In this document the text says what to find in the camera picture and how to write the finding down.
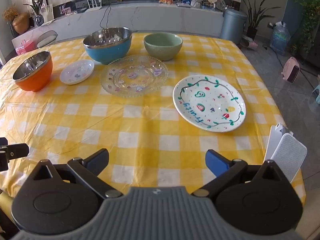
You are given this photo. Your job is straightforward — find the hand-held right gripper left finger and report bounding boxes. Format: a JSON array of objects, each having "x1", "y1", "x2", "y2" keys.
[{"x1": 32, "y1": 148, "x2": 123, "y2": 199}]

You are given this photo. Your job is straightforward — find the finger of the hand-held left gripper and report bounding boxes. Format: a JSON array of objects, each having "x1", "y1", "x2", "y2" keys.
[{"x1": 5, "y1": 143, "x2": 30, "y2": 161}]

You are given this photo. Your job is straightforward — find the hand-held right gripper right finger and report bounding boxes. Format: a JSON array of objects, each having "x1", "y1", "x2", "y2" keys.
[{"x1": 191, "y1": 149, "x2": 285, "y2": 198}]

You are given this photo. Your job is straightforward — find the white fruit painted plate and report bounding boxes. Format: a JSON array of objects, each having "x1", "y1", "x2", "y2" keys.
[{"x1": 173, "y1": 75, "x2": 246, "y2": 132}]

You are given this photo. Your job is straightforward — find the orange steel bowl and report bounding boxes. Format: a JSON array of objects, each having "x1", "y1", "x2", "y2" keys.
[{"x1": 12, "y1": 50, "x2": 53, "y2": 92}]

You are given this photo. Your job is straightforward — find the blue steel bowl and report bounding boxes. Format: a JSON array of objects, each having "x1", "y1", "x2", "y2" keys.
[{"x1": 83, "y1": 27, "x2": 132, "y2": 65}]

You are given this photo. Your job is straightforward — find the green ceramic bowl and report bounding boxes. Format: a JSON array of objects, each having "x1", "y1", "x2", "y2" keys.
[{"x1": 144, "y1": 33, "x2": 183, "y2": 61}]

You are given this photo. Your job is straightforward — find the yellow checkered tablecloth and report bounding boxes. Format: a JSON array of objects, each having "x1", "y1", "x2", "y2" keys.
[{"x1": 0, "y1": 32, "x2": 307, "y2": 205}]

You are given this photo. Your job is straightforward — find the white plastic chair back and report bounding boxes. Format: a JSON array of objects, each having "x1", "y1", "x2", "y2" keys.
[{"x1": 264, "y1": 123, "x2": 307, "y2": 183}]

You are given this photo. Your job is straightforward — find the clear glass plate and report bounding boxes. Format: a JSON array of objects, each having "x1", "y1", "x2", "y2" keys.
[{"x1": 100, "y1": 54, "x2": 168, "y2": 98}]

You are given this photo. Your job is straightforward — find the small white patterned plate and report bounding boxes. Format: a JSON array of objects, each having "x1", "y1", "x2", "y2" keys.
[{"x1": 59, "y1": 60, "x2": 95, "y2": 85}]

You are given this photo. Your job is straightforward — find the pink box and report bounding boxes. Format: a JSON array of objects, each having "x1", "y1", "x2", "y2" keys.
[{"x1": 15, "y1": 40, "x2": 35, "y2": 55}]

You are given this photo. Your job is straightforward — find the mesh food cover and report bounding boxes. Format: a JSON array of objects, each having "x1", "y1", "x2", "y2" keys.
[{"x1": 37, "y1": 30, "x2": 58, "y2": 48}]

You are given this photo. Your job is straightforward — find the pink space heater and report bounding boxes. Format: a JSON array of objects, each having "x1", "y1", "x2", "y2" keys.
[{"x1": 281, "y1": 57, "x2": 300, "y2": 83}]

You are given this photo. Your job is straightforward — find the light blue plastic stool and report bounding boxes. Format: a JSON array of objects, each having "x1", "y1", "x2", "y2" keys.
[{"x1": 310, "y1": 75, "x2": 320, "y2": 104}]

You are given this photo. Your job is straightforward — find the pink slippers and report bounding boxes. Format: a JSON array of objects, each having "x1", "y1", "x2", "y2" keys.
[{"x1": 241, "y1": 36, "x2": 258, "y2": 48}]

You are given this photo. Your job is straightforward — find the brown round vase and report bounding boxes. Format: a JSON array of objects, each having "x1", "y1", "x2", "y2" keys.
[{"x1": 12, "y1": 12, "x2": 30, "y2": 34}]

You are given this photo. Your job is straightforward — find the blue vase with green plant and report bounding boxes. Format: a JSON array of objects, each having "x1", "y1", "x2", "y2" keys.
[{"x1": 24, "y1": 0, "x2": 49, "y2": 27}]

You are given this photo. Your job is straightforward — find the tall potted plant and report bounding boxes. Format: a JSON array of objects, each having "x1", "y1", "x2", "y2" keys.
[{"x1": 236, "y1": 0, "x2": 275, "y2": 40}]

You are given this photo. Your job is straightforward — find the grey blue trash can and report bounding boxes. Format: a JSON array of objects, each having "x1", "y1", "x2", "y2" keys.
[{"x1": 220, "y1": 8, "x2": 248, "y2": 44}]

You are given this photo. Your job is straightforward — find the blue water jug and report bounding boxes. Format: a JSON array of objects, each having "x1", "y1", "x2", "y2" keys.
[{"x1": 269, "y1": 22, "x2": 291, "y2": 55}]

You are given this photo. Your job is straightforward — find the dried yellow flowers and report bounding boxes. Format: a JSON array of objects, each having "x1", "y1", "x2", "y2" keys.
[{"x1": 2, "y1": 5, "x2": 18, "y2": 22}]

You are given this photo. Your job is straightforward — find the white greeting card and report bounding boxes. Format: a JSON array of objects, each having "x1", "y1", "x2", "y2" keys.
[{"x1": 41, "y1": 4, "x2": 54, "y2": 22}]

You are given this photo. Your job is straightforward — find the white router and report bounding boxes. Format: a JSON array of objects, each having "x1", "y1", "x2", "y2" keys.
[{"x1": 85, "y1": 0, "x2": 103, "y2": 13}]

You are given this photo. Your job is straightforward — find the white marble sideboard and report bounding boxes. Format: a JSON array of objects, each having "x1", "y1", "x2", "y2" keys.
[{"x1": 11, "y1": 1, "x2": 224, "y2": 48}]

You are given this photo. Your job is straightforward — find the climbing ivy plant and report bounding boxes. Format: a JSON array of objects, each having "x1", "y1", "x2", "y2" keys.
[{"x1": 287, "y1": 0, "x2": 320, "y2": 58}]

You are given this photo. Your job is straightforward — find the black cable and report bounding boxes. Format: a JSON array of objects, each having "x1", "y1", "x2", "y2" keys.
[{"x1": 99, "y1": 5, "x2": 112, "y2": 29}]

